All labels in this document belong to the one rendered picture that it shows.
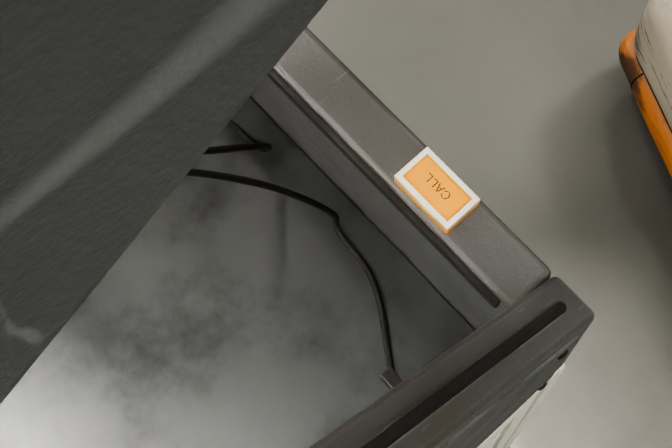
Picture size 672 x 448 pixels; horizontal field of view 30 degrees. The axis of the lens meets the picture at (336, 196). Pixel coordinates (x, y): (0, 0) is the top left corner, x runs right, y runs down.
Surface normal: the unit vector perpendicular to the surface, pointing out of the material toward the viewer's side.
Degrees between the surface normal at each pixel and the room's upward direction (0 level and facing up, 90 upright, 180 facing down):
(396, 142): 0
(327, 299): 0
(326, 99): 0
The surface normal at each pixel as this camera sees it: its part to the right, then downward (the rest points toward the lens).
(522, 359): 0.47, -0.67
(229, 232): -0.04, -0.32
